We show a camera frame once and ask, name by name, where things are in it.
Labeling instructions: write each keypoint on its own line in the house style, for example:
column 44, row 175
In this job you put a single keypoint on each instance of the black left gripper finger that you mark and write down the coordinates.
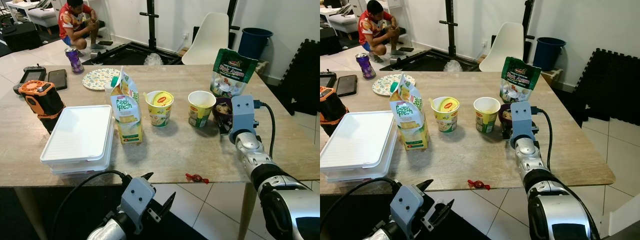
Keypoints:
column 426, row 185
column 444, row 212
column 168, row 204
column 148, row 177

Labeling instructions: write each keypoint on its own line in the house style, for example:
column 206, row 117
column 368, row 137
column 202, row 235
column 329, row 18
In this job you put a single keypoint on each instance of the purple noodle bowl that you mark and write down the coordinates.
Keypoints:
column 505, row 113
column 222, row 107

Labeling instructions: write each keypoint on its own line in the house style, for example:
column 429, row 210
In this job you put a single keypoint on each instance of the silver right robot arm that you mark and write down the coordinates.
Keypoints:
column 560, row 210
column 280, row 200

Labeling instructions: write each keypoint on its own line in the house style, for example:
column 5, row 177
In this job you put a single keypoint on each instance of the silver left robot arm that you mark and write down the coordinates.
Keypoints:
column 385, row 234
column 107, row 231

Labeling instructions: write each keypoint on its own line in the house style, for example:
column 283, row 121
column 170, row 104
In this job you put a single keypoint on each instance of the open Maggi noodle cup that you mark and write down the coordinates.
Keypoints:
column 486, row 120
column 201, row 112

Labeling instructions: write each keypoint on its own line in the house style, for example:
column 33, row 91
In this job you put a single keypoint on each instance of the wooden table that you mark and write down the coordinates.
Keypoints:
column 550, row 160
column 200, row 155

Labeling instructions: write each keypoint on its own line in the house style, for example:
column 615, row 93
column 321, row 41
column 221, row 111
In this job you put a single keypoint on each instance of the red wrapped candy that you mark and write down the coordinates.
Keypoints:
column 478, row 184
column 196, row 178

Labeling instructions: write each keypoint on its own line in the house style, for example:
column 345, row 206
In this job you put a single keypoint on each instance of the green stock pouch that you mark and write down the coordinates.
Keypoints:
column 232, row 70
column 520, row 80

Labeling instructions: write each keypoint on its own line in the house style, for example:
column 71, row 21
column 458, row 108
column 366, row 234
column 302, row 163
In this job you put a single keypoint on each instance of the white lidded container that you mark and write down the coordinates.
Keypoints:
column 77, row 132
column 370, row 176
column 357, row 142
column 85, row 170

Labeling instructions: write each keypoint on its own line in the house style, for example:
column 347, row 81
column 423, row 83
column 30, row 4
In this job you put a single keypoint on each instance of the Maggi cup yellow lid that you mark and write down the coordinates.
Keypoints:
column 445, row 120
column 160, row 112

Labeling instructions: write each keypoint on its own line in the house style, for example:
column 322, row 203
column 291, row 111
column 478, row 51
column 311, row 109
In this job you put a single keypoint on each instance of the Peel Fresh juice carton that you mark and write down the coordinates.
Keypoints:
column 410, row 120
column 125, row 115

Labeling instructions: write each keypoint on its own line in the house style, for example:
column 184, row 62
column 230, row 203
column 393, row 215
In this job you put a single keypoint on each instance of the small cardboard box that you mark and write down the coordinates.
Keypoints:
column 552, row 76
column 261, row 67

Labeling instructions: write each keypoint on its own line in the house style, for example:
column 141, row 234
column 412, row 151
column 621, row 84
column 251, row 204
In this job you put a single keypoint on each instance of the white shell chair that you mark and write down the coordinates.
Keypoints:
column 207, row 40
column 505, row 47

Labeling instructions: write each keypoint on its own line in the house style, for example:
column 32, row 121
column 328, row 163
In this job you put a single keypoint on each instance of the clear plastic bag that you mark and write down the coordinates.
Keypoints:
column 153, row 60
column 452, row 67

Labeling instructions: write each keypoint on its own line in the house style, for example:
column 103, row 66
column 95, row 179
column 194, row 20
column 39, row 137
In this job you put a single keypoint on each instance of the blue plastic bin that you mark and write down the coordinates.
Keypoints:
column 254, row 45
column 548, row 55

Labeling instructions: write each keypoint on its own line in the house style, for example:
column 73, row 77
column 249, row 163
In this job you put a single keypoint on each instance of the black foam puzzle mats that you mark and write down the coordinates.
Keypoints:
column 302, row 75
column 607, row 85

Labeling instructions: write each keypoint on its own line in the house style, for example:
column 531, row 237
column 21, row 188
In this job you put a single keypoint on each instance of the orange black power tool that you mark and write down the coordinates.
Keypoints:
column 331, row 107
column 40, row 97

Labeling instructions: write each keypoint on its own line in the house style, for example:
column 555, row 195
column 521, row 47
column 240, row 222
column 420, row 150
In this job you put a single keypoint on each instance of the floral paper plate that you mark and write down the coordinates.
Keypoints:
column 382, row 86
column 97, row 79

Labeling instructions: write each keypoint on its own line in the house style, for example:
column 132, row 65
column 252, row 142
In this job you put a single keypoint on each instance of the black handheld screen controller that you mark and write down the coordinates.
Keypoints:
column 31, row 76
column 327, row 80

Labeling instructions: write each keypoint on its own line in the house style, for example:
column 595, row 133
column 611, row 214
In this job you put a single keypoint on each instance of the black squat rack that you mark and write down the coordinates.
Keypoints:
column 151, row 25
column 451, row 30

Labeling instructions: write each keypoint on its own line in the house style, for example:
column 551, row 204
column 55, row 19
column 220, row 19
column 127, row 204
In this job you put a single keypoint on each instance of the black smartphone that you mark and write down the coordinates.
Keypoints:
column 346, row 85
column 57, row 80

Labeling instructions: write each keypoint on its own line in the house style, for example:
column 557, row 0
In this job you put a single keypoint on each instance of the purple drink can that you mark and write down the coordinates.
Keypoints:
column 75, row 61
column 365, row 67

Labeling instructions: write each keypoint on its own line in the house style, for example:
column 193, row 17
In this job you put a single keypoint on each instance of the black ottoman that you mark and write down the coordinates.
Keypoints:
column 20, row 36
column 331, row 42

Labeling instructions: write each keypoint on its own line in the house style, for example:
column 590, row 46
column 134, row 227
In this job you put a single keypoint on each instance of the crouching person red shirt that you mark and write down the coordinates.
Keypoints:
column 72, row 22
column 372, row 27

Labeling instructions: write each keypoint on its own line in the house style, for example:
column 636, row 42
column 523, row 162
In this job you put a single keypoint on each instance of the white sofa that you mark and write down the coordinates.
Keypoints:
column 355, row 21
column 42, row 15

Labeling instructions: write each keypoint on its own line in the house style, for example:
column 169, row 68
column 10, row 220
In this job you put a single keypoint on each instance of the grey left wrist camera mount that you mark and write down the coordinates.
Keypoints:
column 406, row 207
column 136, row 200

